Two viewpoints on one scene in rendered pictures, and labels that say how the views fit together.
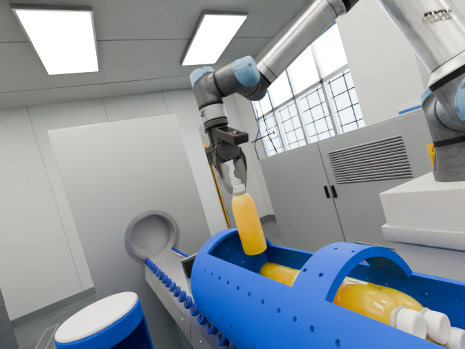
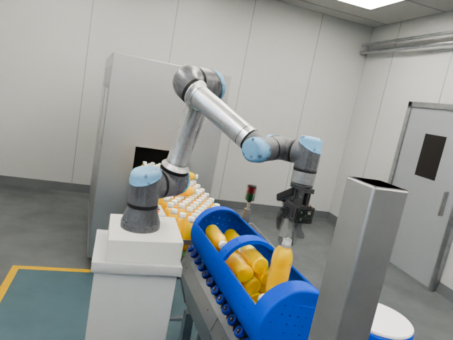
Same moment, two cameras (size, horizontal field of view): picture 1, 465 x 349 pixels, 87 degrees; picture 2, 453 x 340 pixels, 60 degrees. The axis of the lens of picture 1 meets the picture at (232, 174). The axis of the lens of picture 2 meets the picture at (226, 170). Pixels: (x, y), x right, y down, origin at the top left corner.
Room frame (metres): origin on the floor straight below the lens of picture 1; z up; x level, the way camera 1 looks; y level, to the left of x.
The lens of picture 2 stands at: (1.99, -0.04, 1.77)
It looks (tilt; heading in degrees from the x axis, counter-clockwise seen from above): 10 degrees down; 189
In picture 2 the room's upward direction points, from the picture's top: 11 degrees clockwise
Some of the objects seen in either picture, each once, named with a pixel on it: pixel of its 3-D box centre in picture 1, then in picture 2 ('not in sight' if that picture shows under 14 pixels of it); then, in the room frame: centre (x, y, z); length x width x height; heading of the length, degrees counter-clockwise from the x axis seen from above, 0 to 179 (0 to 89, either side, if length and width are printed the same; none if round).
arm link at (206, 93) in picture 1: (207, 89); (307, 154); (0.72, 0.00, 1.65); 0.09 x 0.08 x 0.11; 65
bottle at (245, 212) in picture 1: (247, 220); (280, 268); (0.71, 0.00, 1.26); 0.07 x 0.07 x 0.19
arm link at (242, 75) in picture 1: (239, 78); (278, 148); (0.70, -0.09, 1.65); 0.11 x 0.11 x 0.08; 65
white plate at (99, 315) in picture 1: (99, 314); not in sight; (0.91, 0.63, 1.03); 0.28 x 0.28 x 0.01
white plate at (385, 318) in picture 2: not in sight; (377, 318); (0.41, 0.42, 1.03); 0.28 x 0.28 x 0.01
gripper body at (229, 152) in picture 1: (220, 142); (298, 202); (0.73, 0.01, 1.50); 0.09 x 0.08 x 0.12; 30
